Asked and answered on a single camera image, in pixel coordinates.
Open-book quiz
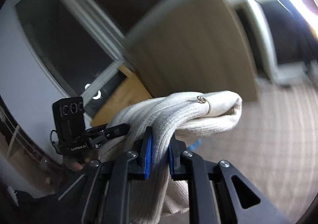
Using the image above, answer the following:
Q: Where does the beige plaid table mat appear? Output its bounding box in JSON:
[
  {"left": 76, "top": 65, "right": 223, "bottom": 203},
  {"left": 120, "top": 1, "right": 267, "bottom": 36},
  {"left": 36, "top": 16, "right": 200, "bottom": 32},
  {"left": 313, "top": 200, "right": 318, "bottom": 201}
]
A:
[{"left": 189, "top": 82, "right": 318, "bottom": 219}]

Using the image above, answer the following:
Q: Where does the cream knit sweater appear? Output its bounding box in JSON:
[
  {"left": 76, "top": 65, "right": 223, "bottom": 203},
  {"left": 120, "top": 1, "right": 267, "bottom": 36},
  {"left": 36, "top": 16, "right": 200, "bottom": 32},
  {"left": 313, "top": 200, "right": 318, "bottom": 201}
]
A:
[{"left": 98, "top": 91, "right": 242, "bottom": 223}]

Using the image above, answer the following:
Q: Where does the light wooden board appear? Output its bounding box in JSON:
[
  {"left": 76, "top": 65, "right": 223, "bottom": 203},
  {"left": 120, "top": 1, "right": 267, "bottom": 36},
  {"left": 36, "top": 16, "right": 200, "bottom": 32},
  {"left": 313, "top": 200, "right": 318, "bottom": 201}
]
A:
[{"left": 128, "top": 0, "right": 258, "bottom": 102}]

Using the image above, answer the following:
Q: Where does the black cable at left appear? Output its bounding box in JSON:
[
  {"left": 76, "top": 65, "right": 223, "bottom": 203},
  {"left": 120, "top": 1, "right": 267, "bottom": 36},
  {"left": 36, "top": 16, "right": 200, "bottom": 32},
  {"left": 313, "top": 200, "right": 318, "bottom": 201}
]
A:
[{"left": 49, "top": 129, "right": 63, "bottom": 156}]

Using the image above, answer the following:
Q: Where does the person's left hand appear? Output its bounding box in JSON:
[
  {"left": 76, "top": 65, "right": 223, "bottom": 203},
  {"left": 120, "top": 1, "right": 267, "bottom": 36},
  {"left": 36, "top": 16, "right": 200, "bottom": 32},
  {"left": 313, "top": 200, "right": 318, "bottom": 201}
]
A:
[{"left": 63, "top": 150, "right": 98, "bottom": 172}]

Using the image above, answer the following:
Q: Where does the blue garment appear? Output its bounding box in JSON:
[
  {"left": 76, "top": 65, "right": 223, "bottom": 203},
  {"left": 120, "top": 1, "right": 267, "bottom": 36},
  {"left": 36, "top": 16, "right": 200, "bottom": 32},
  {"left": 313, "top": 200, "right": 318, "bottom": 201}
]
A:
[{"left": 188, "top": 138, "right": 203, "bottom": 151}]

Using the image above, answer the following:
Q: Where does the pine wood plank panel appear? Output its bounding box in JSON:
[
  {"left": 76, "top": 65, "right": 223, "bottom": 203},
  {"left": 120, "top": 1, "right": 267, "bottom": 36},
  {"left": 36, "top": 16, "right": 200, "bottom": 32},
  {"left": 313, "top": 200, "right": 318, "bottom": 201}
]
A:
[{"left": 91, "top": 65, "right": 152, "bottom": 127}]

